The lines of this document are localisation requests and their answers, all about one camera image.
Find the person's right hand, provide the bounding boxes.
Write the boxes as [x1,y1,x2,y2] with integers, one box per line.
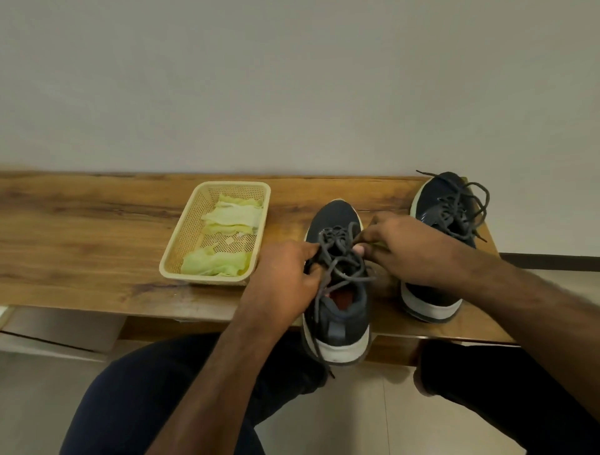
[352,211,494,293]

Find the person's left forearm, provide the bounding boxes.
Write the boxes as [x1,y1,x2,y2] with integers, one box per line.
[145,316,287,455]

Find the grey shoelace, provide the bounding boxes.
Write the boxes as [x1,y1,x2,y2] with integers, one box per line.
[416,169,491,244]
[307,222,378,379]

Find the cream plastic mesh basket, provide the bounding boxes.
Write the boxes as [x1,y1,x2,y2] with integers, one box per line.
[159,181,272,286]

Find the dark baseboard strip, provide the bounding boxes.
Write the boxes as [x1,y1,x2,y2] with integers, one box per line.
[499,252,600,273]

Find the person's left hand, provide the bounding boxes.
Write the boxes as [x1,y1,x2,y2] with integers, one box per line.
[236,240,324,337]

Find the dark sneaker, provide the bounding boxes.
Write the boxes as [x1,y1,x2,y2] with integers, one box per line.
[301,199,374,366]
[399,171,479,324]

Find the person's right forearm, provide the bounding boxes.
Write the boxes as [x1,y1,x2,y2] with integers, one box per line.
[471,262,600,423]

